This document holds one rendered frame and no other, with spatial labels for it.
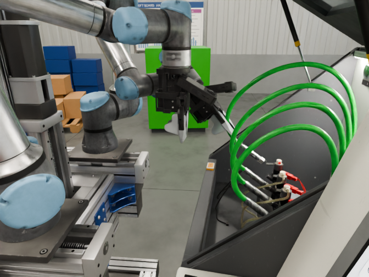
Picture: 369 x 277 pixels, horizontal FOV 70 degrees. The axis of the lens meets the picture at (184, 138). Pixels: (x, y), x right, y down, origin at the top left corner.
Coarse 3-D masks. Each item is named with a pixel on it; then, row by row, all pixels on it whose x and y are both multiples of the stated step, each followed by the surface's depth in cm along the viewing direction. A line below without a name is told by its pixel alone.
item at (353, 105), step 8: (288, 64) 75; (296, 64) 74; (304, 64) 74; (312, 64) 73; (320, 64) 73; (272, 72) 76; (336, 72) 73; (256, 80) 78; (344, 80) 73; (248, 88) 80; (240, 96) 81; (352, 96) 74; (232, 104) 82; (352, 104) 75; (352, 112) 76; (352, 120) 77; (352, 128) 78; (352, 136) 78
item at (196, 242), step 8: (208, 160) 123; (216, 160) 123; (208, 176) 109; (208, 184) 103; (200, 192) 98; (208, 192) 98; (200, 200) 94; (208, 200) 94; (200, 208) 89; (208, 208) 90; (200, 216) 85; (208, 216) 96; (192, 224) 82; (200, 224) 82; (208, 224) 99; (192, 232) 78; (200, 232) 78; (192, 240) 75; (200, 240) 76; (192, 248) 73; (200, 248) 73; (184, 256) 70
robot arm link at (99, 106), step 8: (88, 96) 106; (96, 96) 105; (104, 96) 105; (112, 96) 111; (80, 104) 105; (88, 104) 103; (96, 104) 103; (104, 104) 105; (112, 104) 108; (88, 112) 104; (96, 112) 104; (104, 112) 106; (112, 112) 109; (88, 120) 105; (96, 120) 105; (104, 120) 107; (112, 120) 112; (88, 128) 107; (96, 128) 106; (104, 128) 108
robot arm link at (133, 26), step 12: (120, 12) 55; (132, 12) 55; (144, 12) 57; (156, 12) 59; (120, 24) 56; (132, 24) 55; (144, 24) 56; (156, 24) 58; (168, 24) 60; (120, 36) 57; (132, 36) 56; (144, 36) 58; (156, 36) 60; (168, 36) 62
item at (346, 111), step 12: (300, 84) 69; (312, 84) 68; (276, 96) 71; (336, 96) 68; (252, 108) 73; (240, 120) 75; (348, 120) 69; (348, 132) 70; (348, 144) 72; (240, 168) 80
